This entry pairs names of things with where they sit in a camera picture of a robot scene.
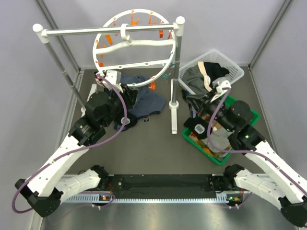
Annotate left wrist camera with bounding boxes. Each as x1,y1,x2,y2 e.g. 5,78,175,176
96,70,123,92

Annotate grey cloth in basket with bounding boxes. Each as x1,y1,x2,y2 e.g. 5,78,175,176
182,66,209,95

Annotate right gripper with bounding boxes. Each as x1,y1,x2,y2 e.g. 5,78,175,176
187,89,235,132

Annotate green plastic bin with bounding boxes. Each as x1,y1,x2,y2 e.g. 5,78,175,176
182,95,260,166

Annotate white plastic laundry basket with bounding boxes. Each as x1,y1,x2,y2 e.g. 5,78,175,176
178,50,245,94

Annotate black grip sock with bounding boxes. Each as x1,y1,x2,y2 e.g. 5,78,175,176
181,90,212,139
114,113,138,132

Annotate orange clothespin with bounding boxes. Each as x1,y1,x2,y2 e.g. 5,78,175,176
148,81,156,91

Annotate blue cloth on floor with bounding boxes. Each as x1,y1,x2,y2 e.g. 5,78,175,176
120,73,166,121

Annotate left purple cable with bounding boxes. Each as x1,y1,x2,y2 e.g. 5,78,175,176
12,74,128,214

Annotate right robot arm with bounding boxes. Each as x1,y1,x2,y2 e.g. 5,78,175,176
199,97,307,228

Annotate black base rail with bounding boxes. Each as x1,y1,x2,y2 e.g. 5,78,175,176
109,174,232,193

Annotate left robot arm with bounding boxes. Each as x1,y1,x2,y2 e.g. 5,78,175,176
15,86,139,218

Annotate white round clip hanger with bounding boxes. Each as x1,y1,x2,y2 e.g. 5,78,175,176
93,9,172,78

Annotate purple cable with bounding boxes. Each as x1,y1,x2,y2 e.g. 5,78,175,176
12,74,128,214
207,87,307,209

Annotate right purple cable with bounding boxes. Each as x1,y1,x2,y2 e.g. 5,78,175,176
207,87,307,209

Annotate santa sock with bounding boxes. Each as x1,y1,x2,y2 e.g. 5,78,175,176
100,81,109,92
95,74,102,84

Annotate pile of socks in bin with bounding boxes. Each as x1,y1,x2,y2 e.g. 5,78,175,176
190,115,231,160

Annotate white metal drying rack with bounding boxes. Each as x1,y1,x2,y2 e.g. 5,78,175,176
32,9,185,134

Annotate black cloth in basket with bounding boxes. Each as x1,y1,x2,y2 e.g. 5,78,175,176
204,62,230,82

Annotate teal clothespin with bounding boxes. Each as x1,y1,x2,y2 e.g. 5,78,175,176
162,73,170,80

